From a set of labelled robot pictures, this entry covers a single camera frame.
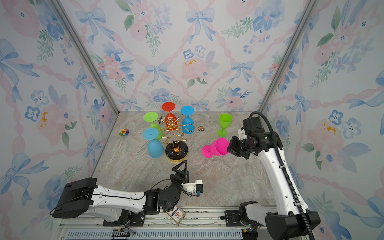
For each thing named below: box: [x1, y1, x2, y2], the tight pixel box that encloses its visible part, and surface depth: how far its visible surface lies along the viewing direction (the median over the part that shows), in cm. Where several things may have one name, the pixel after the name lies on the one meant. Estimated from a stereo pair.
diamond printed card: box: [166, 205, 186, 225], surface depth 75 cm
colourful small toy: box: [118, 129, 130, 136], surface depth 108 cm
